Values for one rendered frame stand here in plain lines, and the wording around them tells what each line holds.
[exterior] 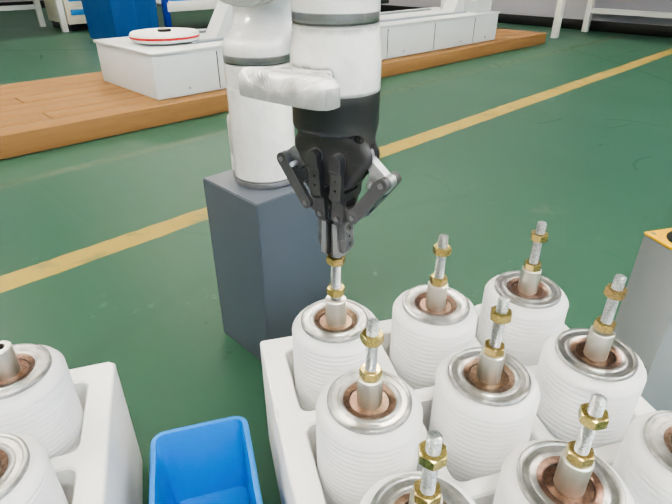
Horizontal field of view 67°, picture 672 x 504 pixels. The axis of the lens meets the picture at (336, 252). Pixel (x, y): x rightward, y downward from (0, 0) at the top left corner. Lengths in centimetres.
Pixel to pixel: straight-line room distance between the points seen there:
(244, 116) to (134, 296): 52
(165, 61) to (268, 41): 163
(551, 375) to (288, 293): 42
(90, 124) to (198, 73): 53
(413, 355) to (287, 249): 28
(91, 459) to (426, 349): 35
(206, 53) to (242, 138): 169
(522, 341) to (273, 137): 42
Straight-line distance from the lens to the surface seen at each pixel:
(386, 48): 319
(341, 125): 42
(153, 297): 110
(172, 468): 69
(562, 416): 57
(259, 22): 75
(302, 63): 42
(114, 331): 103
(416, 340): 57
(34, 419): 57
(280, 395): 58
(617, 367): 57
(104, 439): 58
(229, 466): 70
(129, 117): 219
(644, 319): 72
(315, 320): 56
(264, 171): 74
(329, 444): 47
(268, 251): 75
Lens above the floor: 59
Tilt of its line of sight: 30 degrees down
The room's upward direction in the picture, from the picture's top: straight up
